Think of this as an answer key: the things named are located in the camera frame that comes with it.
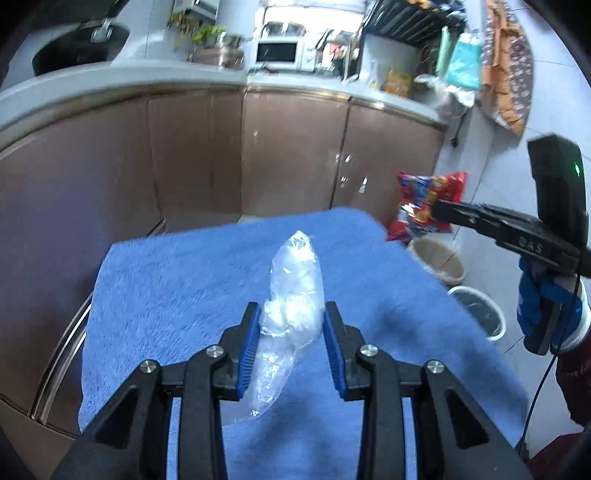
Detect green potted plant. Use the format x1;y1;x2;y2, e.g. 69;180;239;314
191;25;226;48

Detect brown kitchen cabinets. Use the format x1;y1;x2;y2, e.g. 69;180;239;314
1;84;446;479

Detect teal hanging bag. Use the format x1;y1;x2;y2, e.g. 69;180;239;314
446;32;482;91

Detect brown rice cooker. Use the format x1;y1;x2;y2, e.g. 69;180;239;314
190;46;245;70

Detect white water heater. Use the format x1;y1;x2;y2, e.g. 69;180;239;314
172;0;219;24

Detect black dish rack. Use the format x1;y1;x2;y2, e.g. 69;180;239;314
363;0;467;48

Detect red snack bag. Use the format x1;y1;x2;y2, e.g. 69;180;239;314
386;171;468;242

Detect white microwave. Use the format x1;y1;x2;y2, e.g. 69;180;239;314
250;36;317;72

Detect white plastic bag hanging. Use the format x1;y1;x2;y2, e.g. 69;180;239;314
414;74;476;120

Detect yellow box on counter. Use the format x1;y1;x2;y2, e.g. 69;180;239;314
383;70;412;98

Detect blue towel mat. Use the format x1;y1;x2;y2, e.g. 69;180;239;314
78;208;528;479

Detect kitchen faucet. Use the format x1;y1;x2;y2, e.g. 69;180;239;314
315;29;360;81

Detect black wok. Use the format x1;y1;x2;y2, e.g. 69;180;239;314
32;22;130;76

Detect orange patterned apron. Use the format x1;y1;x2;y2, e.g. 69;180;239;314
480;0;534;138

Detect wooden waste basket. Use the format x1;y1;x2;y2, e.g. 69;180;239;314
407;237;466;287

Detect white trash bin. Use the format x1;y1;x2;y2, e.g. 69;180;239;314
448;285;507;342

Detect clear white plastic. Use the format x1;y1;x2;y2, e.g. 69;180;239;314
221;231;325;426

